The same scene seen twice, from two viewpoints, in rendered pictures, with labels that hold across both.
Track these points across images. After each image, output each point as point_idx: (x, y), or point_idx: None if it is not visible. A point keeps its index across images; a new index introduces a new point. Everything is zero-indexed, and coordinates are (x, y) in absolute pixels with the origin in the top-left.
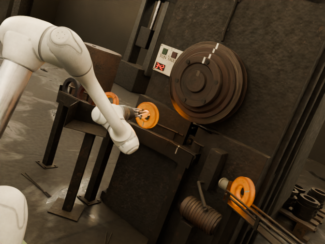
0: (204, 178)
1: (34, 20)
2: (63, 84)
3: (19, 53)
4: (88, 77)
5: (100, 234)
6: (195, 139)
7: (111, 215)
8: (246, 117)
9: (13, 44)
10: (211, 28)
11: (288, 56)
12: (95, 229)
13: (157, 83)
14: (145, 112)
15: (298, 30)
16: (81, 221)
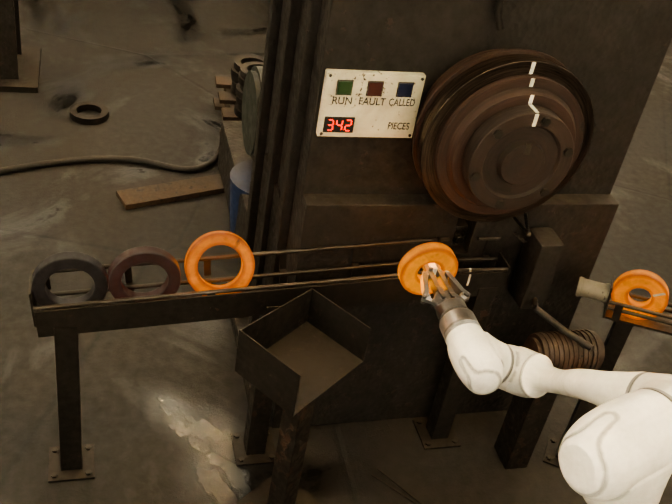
0: (536, 294)
1: (657, 425)
2: (36, 287)
3: (662, 493)
4: None
5: (375, 489)
6: (477, 233)
7: (321, 437)
8: None
9: (656, 493)
10: (458, 1)
11: (635, 22)
12: (357, 489)
13: (335, 157)
14: (442, 272)
15: None
16: (327, 500)
